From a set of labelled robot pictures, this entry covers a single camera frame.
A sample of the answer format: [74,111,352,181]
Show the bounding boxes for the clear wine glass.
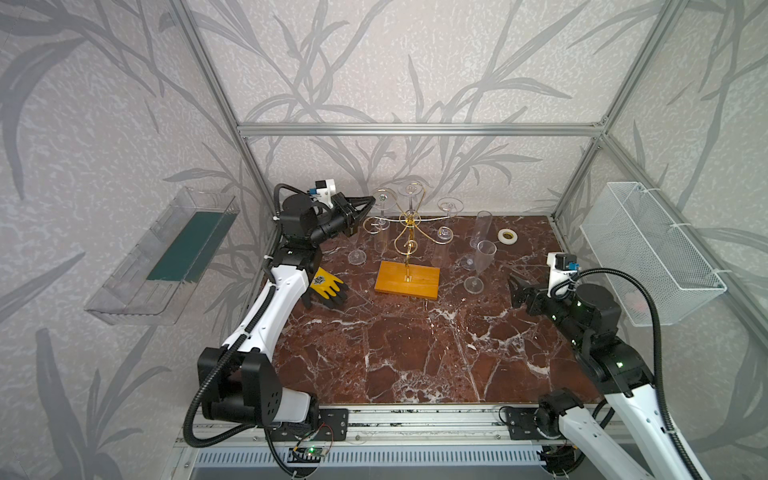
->
[464,240,497,295]
[437,197,464,244]
[365,188,397,254]
[400,181,425,216]
[459,210,493,271]
[347,232,367,266]

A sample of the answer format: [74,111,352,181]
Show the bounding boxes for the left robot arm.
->
[182,180,376,448]

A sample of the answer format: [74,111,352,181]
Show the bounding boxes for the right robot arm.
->
[508,254,708,479]

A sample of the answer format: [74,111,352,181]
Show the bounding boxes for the white tape roll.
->
[497,228,519,245]

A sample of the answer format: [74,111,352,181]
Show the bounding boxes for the yellow black work glove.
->
[310,267,348,308]

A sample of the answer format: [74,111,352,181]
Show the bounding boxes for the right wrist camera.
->
[547,252,579,298]

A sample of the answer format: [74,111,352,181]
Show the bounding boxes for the gold wire glass rack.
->
[363,186,453,300]

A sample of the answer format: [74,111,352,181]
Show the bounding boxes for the white wire basket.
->
[580,182,727,326]

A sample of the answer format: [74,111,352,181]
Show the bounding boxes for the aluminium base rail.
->
[193,404,634,451]

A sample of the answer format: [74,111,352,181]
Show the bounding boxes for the clear plastic wall shelf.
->
[85,187,240,326]

